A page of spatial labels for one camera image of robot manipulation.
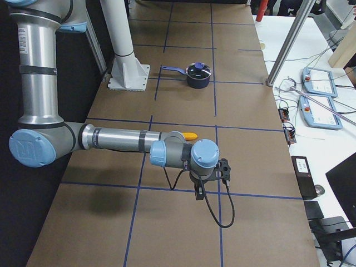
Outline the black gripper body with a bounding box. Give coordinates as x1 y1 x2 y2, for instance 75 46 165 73
191 159 231 193

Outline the yellow toy corn cob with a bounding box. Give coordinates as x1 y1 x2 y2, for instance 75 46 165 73
182 132 198 141

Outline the dark blue saucepan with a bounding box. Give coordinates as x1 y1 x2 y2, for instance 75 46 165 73
161 62 212 89

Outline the glass lid with blue knob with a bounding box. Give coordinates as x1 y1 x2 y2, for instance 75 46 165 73
186 62 212 80

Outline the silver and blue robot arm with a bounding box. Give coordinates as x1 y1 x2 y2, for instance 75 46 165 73
7 1 231 200

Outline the lower orange terminal block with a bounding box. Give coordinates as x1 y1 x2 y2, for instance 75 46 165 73
283 124 296 146

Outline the orange terminal block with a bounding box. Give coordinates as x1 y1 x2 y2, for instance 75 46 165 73
283 124 296 146
278 107 290 122

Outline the black power box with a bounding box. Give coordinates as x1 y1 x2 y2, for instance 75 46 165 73
291 156 317 200

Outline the upper orange terminal block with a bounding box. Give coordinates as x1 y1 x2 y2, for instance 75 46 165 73
278 107 290 122

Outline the lower blue teach pendant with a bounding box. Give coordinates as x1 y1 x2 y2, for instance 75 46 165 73
299 96 343 130

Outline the blue teach pendant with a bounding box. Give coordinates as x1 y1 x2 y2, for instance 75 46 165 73
299 96 343 130
302 67 338 98

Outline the thin metal rod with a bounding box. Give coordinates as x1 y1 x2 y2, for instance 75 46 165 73
275 87 355 126

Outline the black monitor corner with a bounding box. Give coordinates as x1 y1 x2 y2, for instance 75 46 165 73
326 157 355 226

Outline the black metal stand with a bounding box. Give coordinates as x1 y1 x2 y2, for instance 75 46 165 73
304 201 355 266

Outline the upper blue teach pendant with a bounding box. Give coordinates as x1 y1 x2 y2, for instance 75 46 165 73
302 67 338 98

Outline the red cylinder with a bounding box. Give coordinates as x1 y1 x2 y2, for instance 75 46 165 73
255 0 268 22

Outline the wooden board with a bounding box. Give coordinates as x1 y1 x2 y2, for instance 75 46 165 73
328 20 355 68

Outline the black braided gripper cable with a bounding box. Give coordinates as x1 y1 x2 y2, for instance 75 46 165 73
164 160 235 229

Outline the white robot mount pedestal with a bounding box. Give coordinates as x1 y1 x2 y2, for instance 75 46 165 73
100 0 150 91

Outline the aluminium frame post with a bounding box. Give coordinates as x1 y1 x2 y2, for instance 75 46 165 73
266 0 315 87

